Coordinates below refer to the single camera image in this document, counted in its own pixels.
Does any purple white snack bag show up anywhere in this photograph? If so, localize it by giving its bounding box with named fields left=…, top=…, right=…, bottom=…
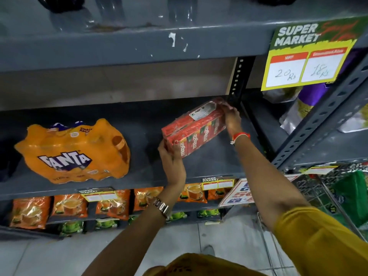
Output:
left=280, top=48, right=363, bottom=136

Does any person's left forearm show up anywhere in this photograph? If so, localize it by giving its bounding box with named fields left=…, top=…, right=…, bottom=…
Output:
left=82, top=183, right=187, bottom=276

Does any white blue offer sign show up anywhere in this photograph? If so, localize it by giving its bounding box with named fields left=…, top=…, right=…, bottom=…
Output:
left=218, top=173, right=303, bottom=207

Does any pale yellow snack bag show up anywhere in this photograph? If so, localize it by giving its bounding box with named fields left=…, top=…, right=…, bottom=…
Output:
left=338, top=103, right=368, bottom=134

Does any metal wire basket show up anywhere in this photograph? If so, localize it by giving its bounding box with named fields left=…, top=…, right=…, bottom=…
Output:
left=257, top=161, right=368, bottom=276

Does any orange thread wristband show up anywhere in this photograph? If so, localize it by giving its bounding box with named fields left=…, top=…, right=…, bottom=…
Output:
left=230, top=132, right=251, bottom=146

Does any silver wristwatch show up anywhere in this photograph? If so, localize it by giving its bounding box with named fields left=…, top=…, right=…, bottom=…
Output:
left=152, top=197, right=172, bottom=219

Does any dark drink bottle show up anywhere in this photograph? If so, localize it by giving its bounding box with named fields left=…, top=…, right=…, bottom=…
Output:
left=255, top=0, right=300, bottom=6
left=35, top=0, right=86, bottom=14

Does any person's left hand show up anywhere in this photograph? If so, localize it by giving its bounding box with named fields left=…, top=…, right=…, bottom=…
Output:
left=158, top=139, right=187, bottom=189

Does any row of orange tea packets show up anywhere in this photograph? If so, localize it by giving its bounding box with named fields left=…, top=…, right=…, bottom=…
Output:
left=9, top=183, right=231, bottom=230

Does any clear plastic bottle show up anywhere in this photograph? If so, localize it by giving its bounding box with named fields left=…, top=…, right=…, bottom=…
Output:
left=94, top=0, right=126, bottom=24
left=168, top=0, right=198, bottom=27

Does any large green yellow price sign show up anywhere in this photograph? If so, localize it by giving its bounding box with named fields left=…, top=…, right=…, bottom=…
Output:
left=261, top=15, right=368, bottom=92

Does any red juice carton multipack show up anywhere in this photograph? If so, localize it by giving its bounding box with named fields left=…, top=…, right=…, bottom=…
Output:
left=161, top=97, right=228, bottom=159

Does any person's right hand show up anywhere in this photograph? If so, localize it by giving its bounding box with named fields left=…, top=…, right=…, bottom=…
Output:
left=220, top=101, right=244, bottom=138

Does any orange soda bottle multipack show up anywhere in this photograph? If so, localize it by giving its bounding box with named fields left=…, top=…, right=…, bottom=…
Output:
left=14, top=118, right=131, bottom=184

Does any person's right forearm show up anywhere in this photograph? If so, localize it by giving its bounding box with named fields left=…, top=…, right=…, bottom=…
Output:
left=233, top=135, right=311, bottom=232

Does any small yellow price label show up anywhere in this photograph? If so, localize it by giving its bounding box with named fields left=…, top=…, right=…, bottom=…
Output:
left=299, top=165, right=340, bottom=175
left=78, top=188, right=119, bottom=203
left=201, top=176, right=235, bottom=191

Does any gray metal shelf rack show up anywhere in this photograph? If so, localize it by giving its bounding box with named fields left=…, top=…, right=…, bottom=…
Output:
left=0, top=0, right=368, bottom=242

